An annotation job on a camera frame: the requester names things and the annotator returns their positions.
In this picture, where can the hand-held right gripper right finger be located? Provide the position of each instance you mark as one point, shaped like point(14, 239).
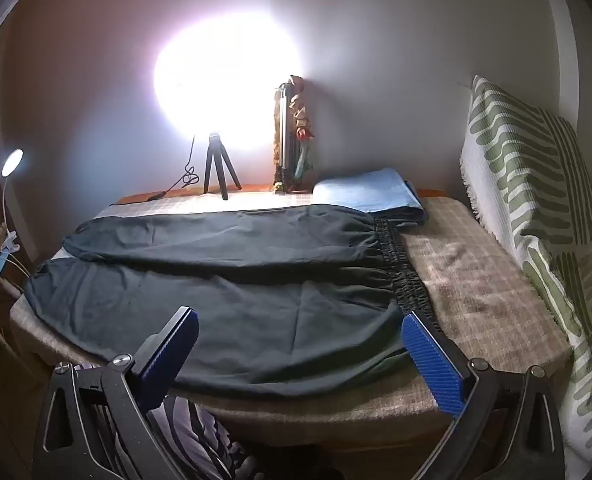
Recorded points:
point(431, 370)

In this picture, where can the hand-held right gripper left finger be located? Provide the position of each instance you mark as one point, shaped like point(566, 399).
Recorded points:
point(176, 350)

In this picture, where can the dark grey pants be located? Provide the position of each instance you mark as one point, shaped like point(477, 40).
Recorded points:
point(226, 310)

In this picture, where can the beige checkered bed blanket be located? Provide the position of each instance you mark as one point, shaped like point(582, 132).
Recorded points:
point(476, 310)

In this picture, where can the person's striped clothing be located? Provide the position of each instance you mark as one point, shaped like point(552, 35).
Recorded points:
point(191, 435)

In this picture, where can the folded light blue towel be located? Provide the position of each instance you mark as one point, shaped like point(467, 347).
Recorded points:
point(366, 190)

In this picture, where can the bright lamp on black tripod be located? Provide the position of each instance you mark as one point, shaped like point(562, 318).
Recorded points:
point(215, 157)

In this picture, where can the green striped white throw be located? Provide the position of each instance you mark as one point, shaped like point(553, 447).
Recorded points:
point(526, 185)

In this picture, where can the white clip-on gooseneck lamp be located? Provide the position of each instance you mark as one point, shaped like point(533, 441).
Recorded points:
point(12, 162)

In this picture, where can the hanging doll figurine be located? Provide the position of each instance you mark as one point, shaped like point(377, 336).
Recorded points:
point(302, 120)

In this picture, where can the dark upright frame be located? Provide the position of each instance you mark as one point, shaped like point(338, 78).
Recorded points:
point(281, 135)

